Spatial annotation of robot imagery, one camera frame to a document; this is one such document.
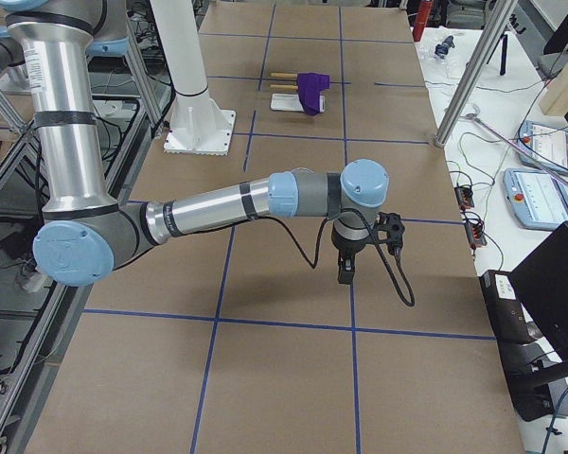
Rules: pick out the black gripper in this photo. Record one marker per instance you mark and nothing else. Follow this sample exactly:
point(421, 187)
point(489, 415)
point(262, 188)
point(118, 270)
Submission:
point(345, 250)

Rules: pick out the purple towel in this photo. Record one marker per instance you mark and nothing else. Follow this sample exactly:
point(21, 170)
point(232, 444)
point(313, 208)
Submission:
point(309, 89)

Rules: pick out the white towel rack with dowels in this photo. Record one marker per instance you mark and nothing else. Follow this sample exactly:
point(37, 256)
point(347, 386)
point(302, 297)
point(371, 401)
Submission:
point(285, 98)

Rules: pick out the near orange connector block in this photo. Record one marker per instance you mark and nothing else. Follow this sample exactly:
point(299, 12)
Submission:
point(474, 228)

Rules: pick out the orange connector block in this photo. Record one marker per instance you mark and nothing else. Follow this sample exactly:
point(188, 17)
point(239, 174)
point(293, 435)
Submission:
point(474, 228)
point(464, 196)

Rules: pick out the far orange connector block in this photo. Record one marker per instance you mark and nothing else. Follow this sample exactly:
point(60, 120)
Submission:
point(464, 196)

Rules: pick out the black monitor on stand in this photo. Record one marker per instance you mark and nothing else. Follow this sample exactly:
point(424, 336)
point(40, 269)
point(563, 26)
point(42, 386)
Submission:
point(528, 312)

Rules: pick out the near teach pendant tablet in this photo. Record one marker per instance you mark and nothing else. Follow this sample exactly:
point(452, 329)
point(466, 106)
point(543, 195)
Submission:
point(537, 200)

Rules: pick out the teach pendant tablet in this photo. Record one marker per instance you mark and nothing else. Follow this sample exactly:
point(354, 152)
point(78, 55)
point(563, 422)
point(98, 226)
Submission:
point(537, 200)
point(544, 144)

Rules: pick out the far teach pendant tablet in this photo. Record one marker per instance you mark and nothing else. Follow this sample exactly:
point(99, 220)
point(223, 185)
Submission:
point(544, 144)

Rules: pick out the folded blue umbrella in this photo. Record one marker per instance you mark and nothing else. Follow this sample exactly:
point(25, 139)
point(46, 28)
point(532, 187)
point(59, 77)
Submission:
point(442, 49)

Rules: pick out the red cylinder bottle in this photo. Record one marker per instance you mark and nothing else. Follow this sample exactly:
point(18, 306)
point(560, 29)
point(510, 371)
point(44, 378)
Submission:
point(422, 19)

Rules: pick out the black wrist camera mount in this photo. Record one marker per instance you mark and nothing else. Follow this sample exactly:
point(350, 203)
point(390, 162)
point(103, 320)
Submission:
point(389, 230)

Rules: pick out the white camera pillar with base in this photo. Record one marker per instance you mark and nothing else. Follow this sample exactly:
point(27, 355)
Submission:
point(197, 124)

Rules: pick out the aluminium frame post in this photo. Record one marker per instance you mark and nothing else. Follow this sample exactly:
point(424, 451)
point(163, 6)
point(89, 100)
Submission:
point(494, 27)

